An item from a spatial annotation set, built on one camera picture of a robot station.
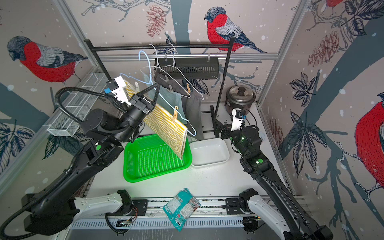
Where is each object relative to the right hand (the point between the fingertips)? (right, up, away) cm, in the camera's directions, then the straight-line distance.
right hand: (223, 116), depth 69 cm
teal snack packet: (-20, -45, +1) cm, 49 cm away
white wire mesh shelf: (-75, +6, +8) cm, 76 cm away
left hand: (-23, +10, -25) cm, 36 cm away
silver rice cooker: (+17, +13, +31) cm, 38 cm away
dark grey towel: (-14, +6, +7) cm, 17 cm away
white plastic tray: (-5, -24, +25) cm, 35 cm away
